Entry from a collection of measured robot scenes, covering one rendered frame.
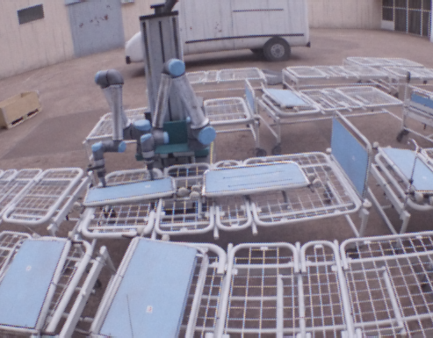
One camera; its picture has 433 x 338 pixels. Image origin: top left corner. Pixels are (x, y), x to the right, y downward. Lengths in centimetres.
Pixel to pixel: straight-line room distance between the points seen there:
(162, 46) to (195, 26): 629
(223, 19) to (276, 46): 171
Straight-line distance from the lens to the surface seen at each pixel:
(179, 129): 294
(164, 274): 170
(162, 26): 284
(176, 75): 242
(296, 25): 980
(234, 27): 927
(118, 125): 258
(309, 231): 277
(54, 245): 216
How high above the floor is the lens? 177
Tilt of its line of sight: 27 degrees down
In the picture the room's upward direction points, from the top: 5 degrees counter-clockwise
